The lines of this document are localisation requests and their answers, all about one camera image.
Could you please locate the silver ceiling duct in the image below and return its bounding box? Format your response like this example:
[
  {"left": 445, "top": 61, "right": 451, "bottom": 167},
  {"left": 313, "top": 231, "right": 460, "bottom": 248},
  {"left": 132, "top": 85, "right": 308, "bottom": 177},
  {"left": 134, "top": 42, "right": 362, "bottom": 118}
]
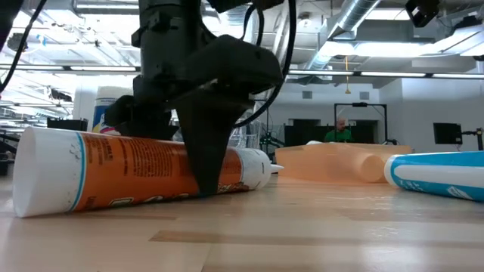
[{"left": 302, "top": 0, "right": 381, "bottom": 71}]

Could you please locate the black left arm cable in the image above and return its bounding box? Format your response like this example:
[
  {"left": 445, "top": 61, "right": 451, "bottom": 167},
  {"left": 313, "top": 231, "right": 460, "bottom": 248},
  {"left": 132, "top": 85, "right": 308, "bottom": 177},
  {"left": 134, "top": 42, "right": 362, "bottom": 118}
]
[{"left": 233, "top": 0, "right": 299, "bottom": 129}]

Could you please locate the person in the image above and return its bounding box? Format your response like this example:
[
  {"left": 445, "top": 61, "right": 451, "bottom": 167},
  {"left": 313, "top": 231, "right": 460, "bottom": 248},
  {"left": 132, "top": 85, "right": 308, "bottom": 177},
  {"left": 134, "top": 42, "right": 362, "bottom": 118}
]
[{"left": 324, "top": 116, "right": 355, "bottom": 144}]

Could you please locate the orange plastic tray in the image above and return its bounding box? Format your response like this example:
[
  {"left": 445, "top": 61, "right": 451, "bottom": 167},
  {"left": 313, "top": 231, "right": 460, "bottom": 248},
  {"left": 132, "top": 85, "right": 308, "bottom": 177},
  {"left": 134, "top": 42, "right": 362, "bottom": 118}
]
[{"left": 275, "top": 142, "right": 413, "bottom": 185}]

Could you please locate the long ceiling light strip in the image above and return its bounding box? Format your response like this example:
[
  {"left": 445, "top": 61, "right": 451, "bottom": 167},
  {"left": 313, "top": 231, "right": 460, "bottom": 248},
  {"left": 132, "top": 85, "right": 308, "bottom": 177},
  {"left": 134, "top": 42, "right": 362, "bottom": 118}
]
[
  {"left": 287, "top": 70, "right": 484, "bottom": 79},
  {"left": 0, "top": 64, "right": 138, "bottom": 73}
]

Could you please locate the black background monitor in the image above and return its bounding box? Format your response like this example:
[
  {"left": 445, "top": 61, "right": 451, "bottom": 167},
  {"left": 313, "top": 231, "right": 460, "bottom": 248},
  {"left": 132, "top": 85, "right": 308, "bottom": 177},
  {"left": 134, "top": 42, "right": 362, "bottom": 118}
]
[{"left": 433, "top": 122, "right": 464, "bottom": 146}]

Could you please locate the black background gantry frame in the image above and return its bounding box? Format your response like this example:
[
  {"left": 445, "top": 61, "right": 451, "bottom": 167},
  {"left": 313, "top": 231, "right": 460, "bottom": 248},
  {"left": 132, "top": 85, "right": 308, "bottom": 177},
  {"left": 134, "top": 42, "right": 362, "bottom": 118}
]
[{"left": 334, "top": 102, "right": 389, "bottom": 145}]

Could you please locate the blue silicone tube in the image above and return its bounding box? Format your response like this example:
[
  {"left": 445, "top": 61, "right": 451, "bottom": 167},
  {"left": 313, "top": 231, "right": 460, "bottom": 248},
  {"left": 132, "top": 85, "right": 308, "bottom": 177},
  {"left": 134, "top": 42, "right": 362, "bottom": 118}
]
[{"left": 383, "top": 150, "right": 484, "bottom": 203}]

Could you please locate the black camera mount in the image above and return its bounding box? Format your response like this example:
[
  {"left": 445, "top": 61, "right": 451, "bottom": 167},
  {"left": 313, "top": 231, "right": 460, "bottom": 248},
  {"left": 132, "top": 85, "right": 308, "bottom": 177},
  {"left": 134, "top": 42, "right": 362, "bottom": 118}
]
[{"left": 405, "top": 0, "right": 442, "bottom": 28}]

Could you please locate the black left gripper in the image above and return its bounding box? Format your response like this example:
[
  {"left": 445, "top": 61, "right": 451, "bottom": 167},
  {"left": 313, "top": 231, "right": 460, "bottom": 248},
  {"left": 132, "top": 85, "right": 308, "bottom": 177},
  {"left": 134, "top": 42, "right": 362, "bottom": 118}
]
[{"left": 104, "top": 0, "right": 284, "bottom": 197}]

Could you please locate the black background box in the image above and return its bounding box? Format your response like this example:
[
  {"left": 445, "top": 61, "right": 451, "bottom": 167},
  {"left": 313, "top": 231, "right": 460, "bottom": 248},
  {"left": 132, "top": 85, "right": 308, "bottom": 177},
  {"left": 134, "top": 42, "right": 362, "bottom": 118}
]
[{"left": 46, "top": 118, "right": 89, "bottom": 132}]

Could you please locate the yellow hanging cord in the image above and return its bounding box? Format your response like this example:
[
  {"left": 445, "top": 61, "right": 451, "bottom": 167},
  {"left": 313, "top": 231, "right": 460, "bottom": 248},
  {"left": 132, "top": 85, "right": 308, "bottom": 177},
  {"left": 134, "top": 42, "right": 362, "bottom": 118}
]
[{"left": 343, "top": 56, "right": 351, "bottom": 95}]

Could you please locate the Lysol wipes canister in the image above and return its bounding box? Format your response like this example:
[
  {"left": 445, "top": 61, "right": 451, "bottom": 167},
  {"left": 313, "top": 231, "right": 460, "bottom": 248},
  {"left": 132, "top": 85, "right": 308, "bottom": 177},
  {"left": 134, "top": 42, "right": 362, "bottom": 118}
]
[{"left": 92, "top": 85, "right": 133, "bottom": 136}]

